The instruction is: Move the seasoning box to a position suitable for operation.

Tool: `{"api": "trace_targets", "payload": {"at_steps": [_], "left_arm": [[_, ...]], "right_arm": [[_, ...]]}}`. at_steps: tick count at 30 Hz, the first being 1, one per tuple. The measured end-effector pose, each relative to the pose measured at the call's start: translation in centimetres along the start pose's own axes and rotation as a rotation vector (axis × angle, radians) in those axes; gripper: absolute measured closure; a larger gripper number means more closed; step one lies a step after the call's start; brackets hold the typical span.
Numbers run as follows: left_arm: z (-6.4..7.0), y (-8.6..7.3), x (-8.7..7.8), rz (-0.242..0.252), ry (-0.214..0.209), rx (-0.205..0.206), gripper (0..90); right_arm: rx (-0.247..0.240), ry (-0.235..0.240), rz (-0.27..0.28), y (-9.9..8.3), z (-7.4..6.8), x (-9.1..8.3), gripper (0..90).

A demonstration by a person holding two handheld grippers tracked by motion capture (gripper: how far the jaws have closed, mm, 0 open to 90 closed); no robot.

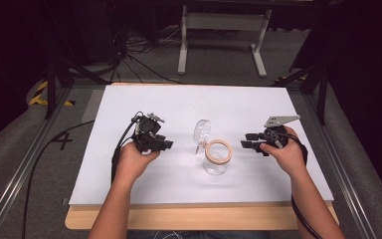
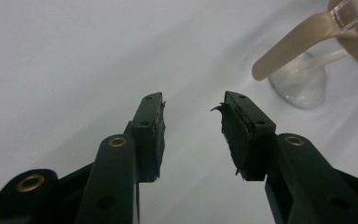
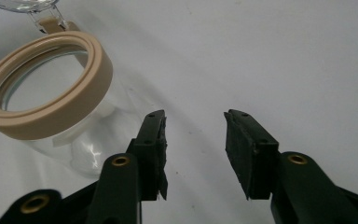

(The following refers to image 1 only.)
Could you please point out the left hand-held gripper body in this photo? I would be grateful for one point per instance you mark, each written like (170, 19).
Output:
(147, 131)

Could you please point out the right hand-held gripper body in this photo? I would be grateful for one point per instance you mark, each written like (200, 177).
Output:
(275, 132)

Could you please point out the glass jar with wooden rim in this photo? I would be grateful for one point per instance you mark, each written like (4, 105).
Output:
(218, 156)

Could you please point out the clear glass jar lid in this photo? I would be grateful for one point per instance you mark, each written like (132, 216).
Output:
(201, 132)

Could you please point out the person's right hand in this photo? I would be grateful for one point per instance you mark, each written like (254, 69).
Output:
(288, 156)

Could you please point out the person's left hand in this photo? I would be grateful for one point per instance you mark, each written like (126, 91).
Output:
(133, 162)

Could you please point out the white board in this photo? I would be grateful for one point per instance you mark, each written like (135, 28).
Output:
(185, 106)

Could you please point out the black tripod stand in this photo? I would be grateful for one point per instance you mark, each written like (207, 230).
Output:
(321, 89)
(51, 86)

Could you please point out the yellow and black floor tape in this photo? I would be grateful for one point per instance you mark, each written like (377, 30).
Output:
(41, 93)

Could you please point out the aluminium rail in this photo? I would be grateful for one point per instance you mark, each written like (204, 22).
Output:
(341, 166)
(16, 176)

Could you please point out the white metal desk frame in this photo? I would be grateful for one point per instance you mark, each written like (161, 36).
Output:
(224, 21)

